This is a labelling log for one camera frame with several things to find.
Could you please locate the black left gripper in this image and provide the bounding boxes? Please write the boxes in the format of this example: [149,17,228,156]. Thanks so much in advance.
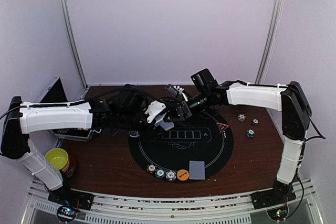
[117,106,167,142]

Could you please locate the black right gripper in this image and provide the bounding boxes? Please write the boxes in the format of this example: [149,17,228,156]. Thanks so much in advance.
[163,90,211,123]

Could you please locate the grey card deck box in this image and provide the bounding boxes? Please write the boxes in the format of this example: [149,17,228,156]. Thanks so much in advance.
[154,114,174,131]

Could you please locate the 100 chips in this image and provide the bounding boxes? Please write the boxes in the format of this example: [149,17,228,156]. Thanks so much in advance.
[146,164,157,174]

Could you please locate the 50 chips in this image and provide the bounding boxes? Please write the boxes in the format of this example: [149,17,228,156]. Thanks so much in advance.
[155,169,165,179]

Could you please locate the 10 chips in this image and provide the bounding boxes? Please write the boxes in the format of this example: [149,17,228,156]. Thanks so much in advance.
[165,170,176,182]

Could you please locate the orange big blind button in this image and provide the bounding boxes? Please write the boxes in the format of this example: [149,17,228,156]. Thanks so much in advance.
[176,169,190,182]

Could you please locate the blue-backed playing cards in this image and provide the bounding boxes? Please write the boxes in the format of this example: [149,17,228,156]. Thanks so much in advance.
[189,161,205,180]

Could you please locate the blue white 10 chip stack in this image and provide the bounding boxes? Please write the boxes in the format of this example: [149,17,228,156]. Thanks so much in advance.
[237,114,246,122]

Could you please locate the green blue 50 chip stack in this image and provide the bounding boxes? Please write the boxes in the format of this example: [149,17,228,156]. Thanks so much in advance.
[246,129,256,138]

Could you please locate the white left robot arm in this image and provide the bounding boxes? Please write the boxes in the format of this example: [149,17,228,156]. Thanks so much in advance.
[1,84,192,205]

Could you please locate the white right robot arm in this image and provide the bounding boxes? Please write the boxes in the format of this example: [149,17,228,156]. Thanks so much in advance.
[165,68,312,204]

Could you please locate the clear round dealer button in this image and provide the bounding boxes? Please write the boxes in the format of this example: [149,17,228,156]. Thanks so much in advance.
[129,131,140,138]

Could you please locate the round black poker mat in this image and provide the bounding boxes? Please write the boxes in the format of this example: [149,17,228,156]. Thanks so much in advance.
[129,109,234,181]

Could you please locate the red black 100 chip stack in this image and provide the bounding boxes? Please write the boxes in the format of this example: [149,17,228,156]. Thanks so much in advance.
[251,119,259,125]

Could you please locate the yellow-green bowl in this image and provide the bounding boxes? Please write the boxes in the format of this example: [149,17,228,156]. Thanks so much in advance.
[45,148,70,172]

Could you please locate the aluminium poker case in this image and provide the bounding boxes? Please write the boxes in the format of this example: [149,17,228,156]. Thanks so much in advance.
[35,77,93,142]

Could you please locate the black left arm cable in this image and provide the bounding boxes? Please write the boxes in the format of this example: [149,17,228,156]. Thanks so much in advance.
[0,87,158,120]

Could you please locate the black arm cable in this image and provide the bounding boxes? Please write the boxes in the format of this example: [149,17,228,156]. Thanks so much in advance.
[0,87,158,120]
[285,87,326,219]

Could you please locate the aluminium front rail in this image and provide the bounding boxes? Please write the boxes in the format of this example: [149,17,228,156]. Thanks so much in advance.
[26,178,316,224]

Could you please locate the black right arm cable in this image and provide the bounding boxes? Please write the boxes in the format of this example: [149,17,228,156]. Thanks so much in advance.
[285,87,326,219]

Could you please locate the right aluminium frame post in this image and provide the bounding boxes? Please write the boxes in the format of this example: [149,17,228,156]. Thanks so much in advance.
[255,0,284,84]

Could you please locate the aluminium frame post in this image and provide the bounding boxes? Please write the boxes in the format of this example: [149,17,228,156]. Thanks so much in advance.
[255,0,284,84]
[60,0,88,89]

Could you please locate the left aluminium frame post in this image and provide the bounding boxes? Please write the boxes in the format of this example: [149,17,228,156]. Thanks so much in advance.
[60,0,88,89]

